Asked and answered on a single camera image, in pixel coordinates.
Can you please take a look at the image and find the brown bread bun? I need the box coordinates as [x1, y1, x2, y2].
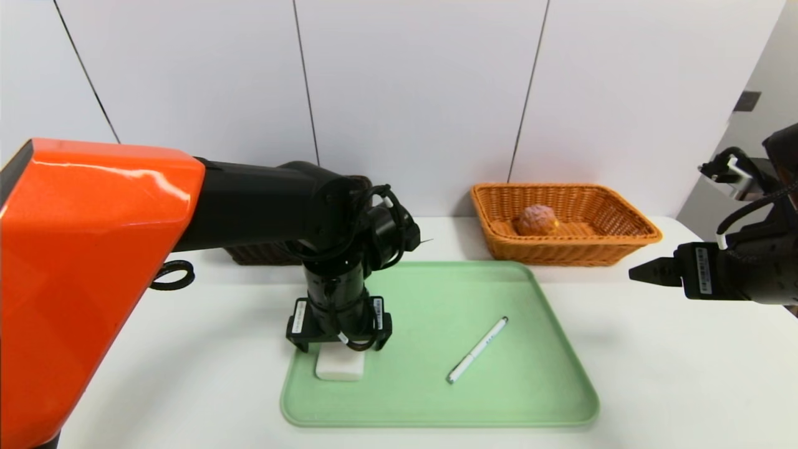
[512, 205, 561, 237]

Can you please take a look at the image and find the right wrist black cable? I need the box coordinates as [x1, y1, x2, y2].
[716, 182, 798, 250]

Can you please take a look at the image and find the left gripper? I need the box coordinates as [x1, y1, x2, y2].
[285, 261, 393, 353]

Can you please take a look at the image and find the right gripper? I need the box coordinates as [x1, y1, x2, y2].
[628, 241, 798, 306]

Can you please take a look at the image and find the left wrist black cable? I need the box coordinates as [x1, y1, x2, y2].
[293, 183, 406, 272]

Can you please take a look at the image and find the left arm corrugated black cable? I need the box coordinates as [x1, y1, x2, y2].
[150, 259, 196, 292]

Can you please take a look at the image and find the orange wicker basket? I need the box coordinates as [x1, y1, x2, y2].
[470, 183, 663, 268]

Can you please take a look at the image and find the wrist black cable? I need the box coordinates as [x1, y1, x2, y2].
[293, 183, 406, 272]
[716, 182, 798, 250]

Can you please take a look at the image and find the green plastic tray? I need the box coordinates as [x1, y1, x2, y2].
[281, 261, 600, 429]

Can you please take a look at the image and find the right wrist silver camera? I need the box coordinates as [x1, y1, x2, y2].
[698, 147, 780, 202]

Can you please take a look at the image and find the dark brown wicker basket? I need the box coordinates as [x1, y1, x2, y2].
[224, 176, 374, 266]

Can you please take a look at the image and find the white pen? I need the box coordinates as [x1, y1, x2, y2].
[446, 316, 509, 384]

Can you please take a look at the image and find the white soap bar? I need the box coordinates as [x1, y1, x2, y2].
[315, 346, 366, 382]

